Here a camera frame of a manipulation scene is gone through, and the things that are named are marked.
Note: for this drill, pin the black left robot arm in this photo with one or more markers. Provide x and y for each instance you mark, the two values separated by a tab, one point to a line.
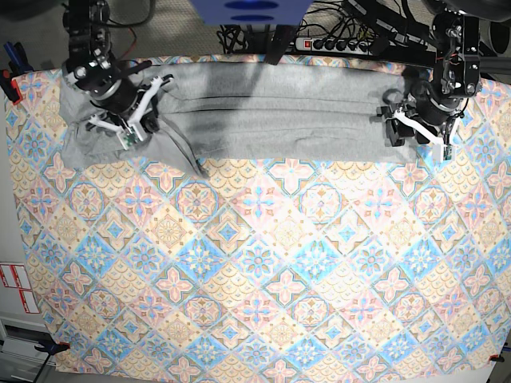
455	36

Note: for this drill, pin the patterned tile tablecloth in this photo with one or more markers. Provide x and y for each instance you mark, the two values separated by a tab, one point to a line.
273	270

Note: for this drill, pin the black red clamp upper left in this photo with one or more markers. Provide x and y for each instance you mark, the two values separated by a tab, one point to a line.
10	87

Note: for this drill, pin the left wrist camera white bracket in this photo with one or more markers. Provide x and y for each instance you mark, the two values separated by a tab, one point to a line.
443	145

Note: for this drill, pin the blue clamp lower left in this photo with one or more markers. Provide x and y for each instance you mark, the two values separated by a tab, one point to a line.
51	348

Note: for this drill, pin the black centre post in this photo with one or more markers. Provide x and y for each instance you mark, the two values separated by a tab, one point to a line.
282	38

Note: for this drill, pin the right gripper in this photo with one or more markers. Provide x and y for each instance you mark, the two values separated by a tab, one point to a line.
83	79

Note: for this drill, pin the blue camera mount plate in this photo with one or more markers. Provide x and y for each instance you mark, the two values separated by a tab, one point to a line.
251	12

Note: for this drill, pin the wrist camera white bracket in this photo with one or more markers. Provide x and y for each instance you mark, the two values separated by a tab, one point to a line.
128	111
443	145

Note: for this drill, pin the grey T-shirt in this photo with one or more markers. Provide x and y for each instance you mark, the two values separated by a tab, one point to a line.
222	110

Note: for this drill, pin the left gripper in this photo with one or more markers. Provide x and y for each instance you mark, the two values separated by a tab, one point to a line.
433	105

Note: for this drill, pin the red white labels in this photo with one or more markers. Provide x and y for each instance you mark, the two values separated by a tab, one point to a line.
18	287

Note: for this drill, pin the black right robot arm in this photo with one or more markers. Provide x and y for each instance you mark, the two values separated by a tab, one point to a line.
88	24

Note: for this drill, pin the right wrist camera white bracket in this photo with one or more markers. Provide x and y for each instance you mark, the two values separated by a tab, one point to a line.
128	111

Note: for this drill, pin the white power strip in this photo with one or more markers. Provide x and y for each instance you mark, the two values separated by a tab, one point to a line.
331	45

